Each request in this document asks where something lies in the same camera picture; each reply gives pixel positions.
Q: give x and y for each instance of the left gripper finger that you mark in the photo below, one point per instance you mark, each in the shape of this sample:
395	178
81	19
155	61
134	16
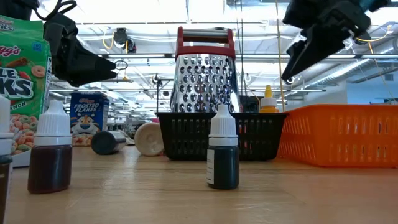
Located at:
88	78
91	65

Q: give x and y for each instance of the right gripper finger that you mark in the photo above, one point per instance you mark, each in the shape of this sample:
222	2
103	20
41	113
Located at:
295	45
320	43

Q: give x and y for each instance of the blue Frosted Flakes cereal box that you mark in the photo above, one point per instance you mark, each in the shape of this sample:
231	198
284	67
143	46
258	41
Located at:
88	109

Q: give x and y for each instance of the green Apple Jacks cereal box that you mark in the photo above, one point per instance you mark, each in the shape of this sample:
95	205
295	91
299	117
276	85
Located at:
21	77

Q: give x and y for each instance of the silver bottle black cap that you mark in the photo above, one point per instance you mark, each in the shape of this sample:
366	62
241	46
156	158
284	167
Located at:
105	143

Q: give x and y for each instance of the yellow squeeze bottle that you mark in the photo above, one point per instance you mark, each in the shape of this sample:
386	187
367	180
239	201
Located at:
269	107

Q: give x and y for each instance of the brown liquid dropper bottle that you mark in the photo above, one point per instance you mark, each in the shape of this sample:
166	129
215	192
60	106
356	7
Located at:
49	168

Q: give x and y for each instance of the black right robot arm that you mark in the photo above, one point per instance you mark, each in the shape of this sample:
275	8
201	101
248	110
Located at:
381	3

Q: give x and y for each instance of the black ceiling-mounted device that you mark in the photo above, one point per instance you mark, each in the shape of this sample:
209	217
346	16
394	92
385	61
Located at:
120	37

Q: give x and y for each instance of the black monitor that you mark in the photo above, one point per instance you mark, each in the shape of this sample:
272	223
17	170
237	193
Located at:
248	104

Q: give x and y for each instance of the red plastic tray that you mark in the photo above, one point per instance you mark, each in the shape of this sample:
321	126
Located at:
155	120

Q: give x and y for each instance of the orange plastic basket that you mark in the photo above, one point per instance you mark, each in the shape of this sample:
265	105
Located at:
342	137

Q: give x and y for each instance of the white cap dropper bottle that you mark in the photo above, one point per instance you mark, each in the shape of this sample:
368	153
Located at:
4	130

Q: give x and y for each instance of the black plastic basket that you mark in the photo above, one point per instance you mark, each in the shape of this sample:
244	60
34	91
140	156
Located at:
186	137

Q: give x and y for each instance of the dark green dropper bottle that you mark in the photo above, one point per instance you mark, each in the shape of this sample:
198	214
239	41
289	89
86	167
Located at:
224	168

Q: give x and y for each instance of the silver ceiling duct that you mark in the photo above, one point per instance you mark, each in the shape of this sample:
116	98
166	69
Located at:
345	73

